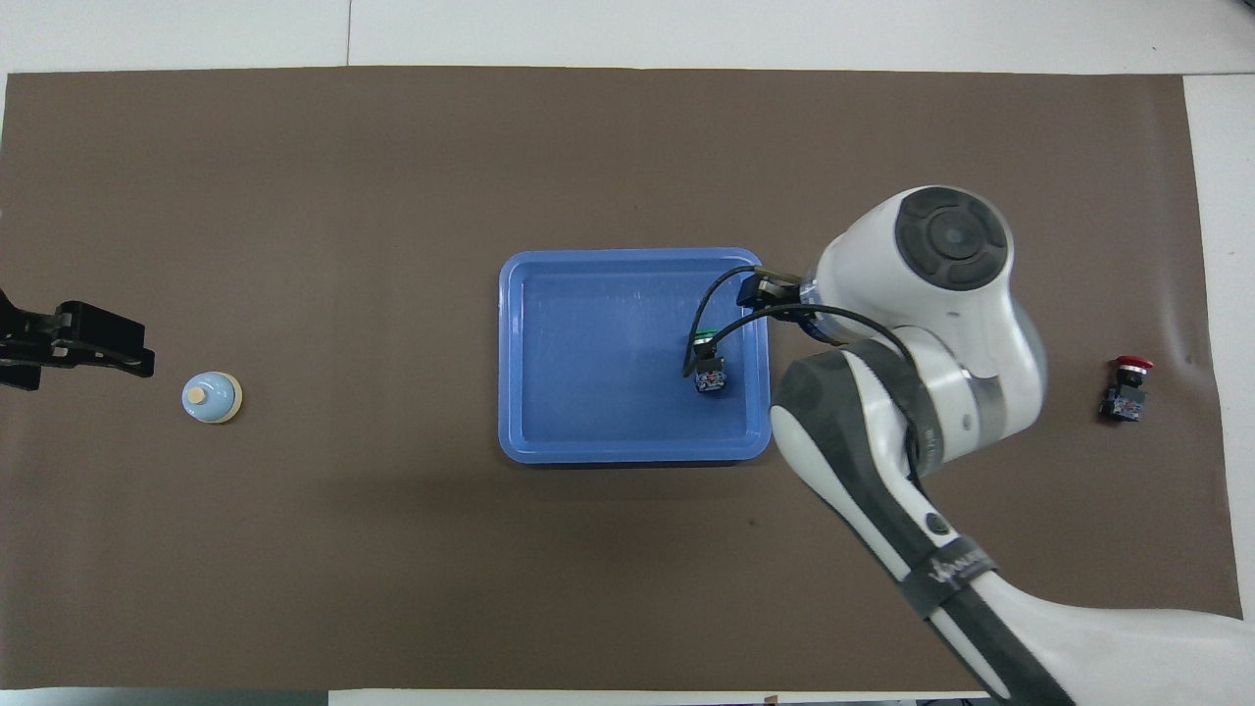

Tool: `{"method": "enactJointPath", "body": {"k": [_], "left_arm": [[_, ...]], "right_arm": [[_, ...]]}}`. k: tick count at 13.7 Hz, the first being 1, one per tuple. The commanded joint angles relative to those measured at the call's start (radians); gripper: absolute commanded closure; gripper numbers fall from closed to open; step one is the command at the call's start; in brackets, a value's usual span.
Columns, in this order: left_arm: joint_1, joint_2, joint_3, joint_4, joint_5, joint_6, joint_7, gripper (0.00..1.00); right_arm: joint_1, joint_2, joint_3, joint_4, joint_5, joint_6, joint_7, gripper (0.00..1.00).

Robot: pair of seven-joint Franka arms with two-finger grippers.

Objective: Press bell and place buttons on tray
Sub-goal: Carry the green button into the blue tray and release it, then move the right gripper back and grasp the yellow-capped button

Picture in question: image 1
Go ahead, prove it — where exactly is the red push button switch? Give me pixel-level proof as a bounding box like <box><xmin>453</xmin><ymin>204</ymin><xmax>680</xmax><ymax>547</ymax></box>
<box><xmin>1099</xmin><ymin>355</ymin><xmax>1155</xmax><ymax>423</ymax></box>

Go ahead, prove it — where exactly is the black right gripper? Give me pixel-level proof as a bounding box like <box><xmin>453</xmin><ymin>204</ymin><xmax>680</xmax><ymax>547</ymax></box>
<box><xmin>737</xmin><ymin>268</ymin><xmax>807</xmax><ymax>310</ymax></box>

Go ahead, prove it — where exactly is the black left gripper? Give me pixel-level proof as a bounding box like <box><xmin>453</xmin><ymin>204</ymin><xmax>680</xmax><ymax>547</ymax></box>
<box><xmin>0</xmin><ymin>289</ymin><xmax>156</xmax><ymax>391</ymax></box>

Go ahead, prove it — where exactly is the green push button switch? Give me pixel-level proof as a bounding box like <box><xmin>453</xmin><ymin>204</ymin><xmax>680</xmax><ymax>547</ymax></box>
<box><xmin>691</xmin><ymin>331</ymin><xmax>728</xmax><ymax>395</ymax></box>

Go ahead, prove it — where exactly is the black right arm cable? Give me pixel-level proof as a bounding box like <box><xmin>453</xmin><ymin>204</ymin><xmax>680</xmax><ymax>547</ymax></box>
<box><xmin>682</xmin><ymin>265</ymin><xmax>928</xmax><ymax>481</ymax></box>

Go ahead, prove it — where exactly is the blue plastic tray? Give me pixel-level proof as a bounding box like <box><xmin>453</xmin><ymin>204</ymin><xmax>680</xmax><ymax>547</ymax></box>
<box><xmin>498</xmin><ymin>248</ymin><xmax>773</xmax><ymax>465</ymax></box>

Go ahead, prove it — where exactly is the brown table mat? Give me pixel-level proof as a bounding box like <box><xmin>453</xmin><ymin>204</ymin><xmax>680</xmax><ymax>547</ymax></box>
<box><xmin>0</xmin><ymin>66</ymin><xmax>1251</xmax><ymax>692</ymax></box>

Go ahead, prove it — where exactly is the light blue desk bell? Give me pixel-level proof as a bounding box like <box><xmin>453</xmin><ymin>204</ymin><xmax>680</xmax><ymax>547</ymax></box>
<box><xmin>180</xmin><ymin>374</ymin><xmax>244</xmax><ymax>428</ymax></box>

